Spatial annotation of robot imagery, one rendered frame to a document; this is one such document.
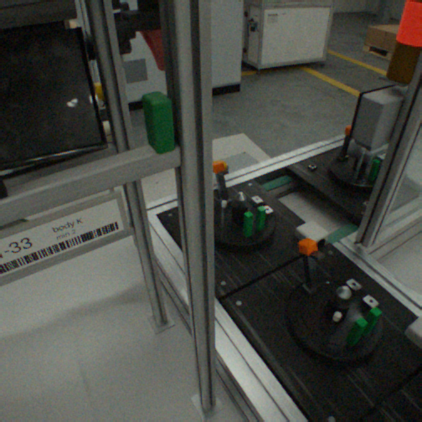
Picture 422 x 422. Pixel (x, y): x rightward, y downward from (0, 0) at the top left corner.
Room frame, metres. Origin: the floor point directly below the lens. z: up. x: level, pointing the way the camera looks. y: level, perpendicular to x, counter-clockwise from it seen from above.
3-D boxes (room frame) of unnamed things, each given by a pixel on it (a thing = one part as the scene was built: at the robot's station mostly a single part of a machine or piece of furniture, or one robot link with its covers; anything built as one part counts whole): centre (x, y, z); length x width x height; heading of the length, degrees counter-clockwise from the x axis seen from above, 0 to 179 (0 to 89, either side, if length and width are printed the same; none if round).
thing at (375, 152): (0.63, -0.36, 1.06); 0.08 x 0.04 x 0.07; 30
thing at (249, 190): (0.47, -0.05, 1.01); 0.24 x 0.24 x 0.13; 30
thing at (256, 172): (0.74, -0.22, 0.91); 0.89 x 0.06 x 0.11; 120
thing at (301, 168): (0.64, -0.35, 0.96); 0.24 x 0.24 x 0.02; 30
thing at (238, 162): (0.69, -0.02, 0.93); 0.21 x 0.07 x 0.06; 120
